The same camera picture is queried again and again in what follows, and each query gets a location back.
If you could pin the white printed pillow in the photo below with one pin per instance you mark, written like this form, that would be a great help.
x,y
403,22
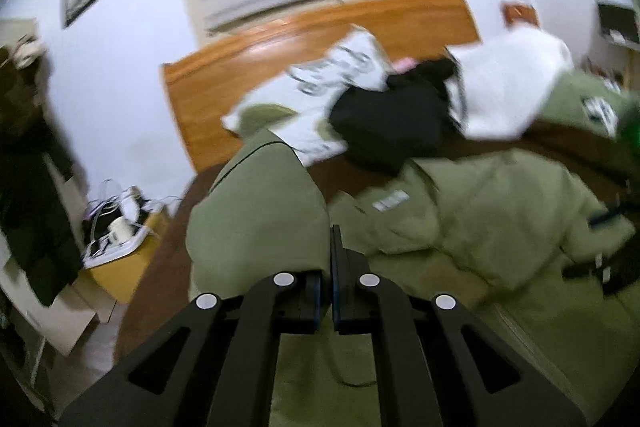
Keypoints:
x,y
345,62

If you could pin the small white printed cloth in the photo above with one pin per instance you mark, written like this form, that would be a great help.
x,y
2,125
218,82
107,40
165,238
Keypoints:
x,y
601,113

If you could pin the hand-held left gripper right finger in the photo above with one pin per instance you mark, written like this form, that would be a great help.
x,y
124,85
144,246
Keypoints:
x,y
336,292

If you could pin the white garment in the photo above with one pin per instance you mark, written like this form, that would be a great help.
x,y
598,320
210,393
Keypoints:
x,y
505,77

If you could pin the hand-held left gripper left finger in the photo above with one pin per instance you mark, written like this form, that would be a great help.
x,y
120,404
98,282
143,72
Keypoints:
x,y
316,302

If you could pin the dark hanging coat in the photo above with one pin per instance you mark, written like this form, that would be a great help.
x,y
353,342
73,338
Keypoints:
x,y
35,207

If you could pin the green jacket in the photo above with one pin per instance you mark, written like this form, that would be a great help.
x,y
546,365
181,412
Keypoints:
x,y
450,207

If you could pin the yellow wooden nightstand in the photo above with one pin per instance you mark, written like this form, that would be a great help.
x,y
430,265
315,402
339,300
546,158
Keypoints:
x,y
130,267

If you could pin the white shelf unit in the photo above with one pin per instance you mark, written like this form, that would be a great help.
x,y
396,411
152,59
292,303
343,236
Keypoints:
x,y
55,322

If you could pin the pink item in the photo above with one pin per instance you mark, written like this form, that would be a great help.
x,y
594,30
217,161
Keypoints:
x,y
403,65

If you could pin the black monitor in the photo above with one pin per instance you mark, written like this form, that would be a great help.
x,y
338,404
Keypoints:
x,y
617,19

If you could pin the wooden chair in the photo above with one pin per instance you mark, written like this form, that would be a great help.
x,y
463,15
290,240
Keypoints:
x,y
520,14

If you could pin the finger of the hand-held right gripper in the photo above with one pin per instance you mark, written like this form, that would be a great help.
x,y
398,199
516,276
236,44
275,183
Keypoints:
x,y
607,216

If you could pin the black garment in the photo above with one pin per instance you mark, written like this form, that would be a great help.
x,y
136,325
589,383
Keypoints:
x,y
390,117

